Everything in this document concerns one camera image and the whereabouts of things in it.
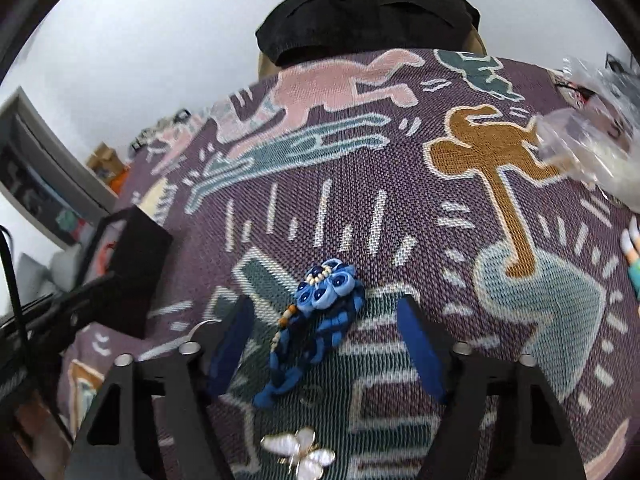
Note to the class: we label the white butterfly pendant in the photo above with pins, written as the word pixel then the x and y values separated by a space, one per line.
pixel 280 445

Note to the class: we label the cardboard boxes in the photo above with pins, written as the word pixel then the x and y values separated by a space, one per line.
pixel 102 157

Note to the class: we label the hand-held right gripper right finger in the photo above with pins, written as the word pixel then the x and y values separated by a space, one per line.
pixel 422 350

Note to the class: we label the grey door frame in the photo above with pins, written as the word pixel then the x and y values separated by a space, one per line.
pixel 50 135

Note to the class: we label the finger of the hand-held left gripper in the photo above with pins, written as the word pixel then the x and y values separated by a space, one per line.
pixel 75 305

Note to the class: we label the black-haired doll figurine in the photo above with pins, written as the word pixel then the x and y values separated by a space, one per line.
pixel 634 265

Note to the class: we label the black shoe rack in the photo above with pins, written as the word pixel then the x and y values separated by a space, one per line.
pixel 165 122

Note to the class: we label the clear plastic bag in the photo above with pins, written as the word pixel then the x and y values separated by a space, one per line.
pixel 585 145

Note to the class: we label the purple printed blanket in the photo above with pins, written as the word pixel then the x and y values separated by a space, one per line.
pixel 400 210

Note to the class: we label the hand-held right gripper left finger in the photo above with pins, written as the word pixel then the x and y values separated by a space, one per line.
pixel 227 350

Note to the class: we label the thin silver hook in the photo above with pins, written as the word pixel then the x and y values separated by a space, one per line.
pixel 202 326

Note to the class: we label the black box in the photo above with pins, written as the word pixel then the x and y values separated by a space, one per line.
pixel 140 270

